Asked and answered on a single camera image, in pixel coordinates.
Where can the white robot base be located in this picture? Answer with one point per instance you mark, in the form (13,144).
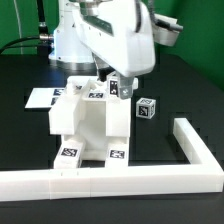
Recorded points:
(69,52)

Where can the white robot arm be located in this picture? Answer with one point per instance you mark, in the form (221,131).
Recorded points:
(165,29)

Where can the white tagged cube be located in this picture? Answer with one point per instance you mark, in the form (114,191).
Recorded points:
(145,108)
(113,86)

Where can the white tag sheet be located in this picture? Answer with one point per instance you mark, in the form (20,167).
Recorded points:
(43,97)

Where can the white chair seat part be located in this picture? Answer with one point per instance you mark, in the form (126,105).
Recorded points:
(95,147)

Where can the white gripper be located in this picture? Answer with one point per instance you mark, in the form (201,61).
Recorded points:
(119,32)

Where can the white U-shaped frame fence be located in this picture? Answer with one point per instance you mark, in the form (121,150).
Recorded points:
(201,175)

